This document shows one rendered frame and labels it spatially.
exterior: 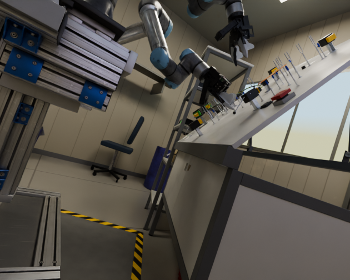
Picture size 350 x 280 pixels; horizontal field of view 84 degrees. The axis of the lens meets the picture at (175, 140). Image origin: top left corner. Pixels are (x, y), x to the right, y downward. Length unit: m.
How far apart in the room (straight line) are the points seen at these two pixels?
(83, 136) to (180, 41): 2.75
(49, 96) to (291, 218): 1.00
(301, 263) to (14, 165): 1.18
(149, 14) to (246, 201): 0.90
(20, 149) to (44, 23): 0.57
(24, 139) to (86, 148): 2.74
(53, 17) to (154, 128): 3.49
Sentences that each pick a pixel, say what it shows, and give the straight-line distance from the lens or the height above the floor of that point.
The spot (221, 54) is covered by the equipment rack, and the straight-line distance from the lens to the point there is 2.12.
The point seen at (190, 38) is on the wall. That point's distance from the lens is 4.72.
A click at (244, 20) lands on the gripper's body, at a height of 1.45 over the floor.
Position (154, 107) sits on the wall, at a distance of 4.05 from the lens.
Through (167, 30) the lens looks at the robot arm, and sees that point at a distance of 1.25.
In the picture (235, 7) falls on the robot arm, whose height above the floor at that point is 1.47.
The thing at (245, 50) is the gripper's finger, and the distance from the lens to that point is 0.96.
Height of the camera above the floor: 0.80
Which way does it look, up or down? 3 degrees up
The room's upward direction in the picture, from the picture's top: 20 degrees clockwise
